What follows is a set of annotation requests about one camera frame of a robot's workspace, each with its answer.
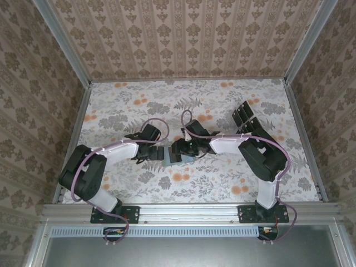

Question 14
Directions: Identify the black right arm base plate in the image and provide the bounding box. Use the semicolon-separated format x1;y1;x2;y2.
238;205;290;224

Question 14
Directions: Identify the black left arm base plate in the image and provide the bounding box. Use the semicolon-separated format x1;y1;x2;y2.
90;205;140;225

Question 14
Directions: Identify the grey slotted cable duct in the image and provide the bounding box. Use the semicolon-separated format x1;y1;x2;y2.
51;225;279;238

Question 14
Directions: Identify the black battery holder rack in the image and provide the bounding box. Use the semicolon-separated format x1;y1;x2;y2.
230;100;265;140

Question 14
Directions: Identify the grey green card holder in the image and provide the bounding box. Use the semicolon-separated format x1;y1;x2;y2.
162;146;196;168

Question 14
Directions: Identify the aluminium table side rail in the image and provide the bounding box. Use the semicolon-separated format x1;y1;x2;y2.
52;83;92;204
285;82;328;202

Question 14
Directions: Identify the grey metal panel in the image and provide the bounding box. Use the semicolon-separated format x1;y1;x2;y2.
26;222;356;267

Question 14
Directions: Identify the aluminium mounting rail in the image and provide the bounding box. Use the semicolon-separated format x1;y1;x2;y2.
41;202;344;223

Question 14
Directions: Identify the aluminium frame post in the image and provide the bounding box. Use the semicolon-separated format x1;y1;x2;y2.
285;0;339;84
33;0;92;87

